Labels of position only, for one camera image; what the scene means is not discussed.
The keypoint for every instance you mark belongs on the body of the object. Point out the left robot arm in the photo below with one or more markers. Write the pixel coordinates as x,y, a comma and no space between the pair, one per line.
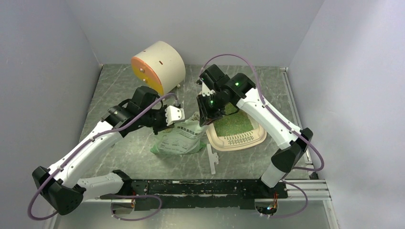
61,184

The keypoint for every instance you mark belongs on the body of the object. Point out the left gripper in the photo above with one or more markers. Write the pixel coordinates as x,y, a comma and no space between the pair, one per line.
164,125

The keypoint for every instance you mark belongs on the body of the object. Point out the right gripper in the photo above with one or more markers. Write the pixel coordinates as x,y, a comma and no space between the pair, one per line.
207,116

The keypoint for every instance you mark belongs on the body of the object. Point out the green cat litter bag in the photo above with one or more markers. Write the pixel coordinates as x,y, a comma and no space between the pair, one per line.
184,138

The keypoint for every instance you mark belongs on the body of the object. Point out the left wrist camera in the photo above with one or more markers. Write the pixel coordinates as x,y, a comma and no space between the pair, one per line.
174,115

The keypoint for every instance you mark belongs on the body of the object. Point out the beige litter box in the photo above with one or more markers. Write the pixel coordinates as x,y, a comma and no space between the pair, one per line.
239,141

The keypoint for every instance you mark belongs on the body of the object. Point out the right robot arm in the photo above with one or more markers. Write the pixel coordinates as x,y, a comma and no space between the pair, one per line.
243,93

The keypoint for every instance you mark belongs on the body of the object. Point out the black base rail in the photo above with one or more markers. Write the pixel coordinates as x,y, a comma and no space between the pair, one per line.
212,193

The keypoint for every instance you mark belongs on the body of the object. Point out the round beige drawer cabinet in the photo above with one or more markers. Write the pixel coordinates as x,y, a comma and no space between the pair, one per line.
160,66

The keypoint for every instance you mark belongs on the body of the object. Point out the green litter pellets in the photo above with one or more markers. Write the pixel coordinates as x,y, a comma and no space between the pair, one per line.
233,122

